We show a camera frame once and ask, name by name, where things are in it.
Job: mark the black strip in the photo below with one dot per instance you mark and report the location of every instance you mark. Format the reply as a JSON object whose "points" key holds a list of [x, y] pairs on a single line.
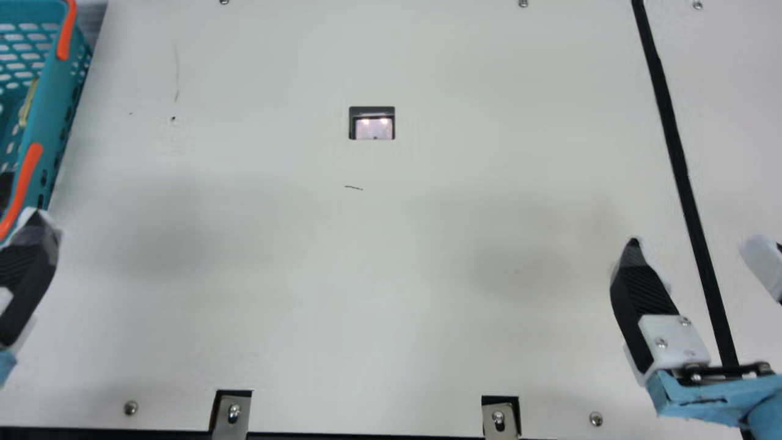
{"points": [[672, 134]]}

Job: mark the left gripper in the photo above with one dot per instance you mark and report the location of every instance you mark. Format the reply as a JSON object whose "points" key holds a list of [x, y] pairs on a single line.
{"points": [[6, 366]]}

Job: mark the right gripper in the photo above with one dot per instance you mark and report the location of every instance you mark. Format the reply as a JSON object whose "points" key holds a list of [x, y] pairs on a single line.
{"points": [[721, 400]]}

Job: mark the teal shopping basket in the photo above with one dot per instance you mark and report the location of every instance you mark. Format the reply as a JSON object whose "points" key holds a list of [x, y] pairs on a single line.
{"points": [[56, 104]]}

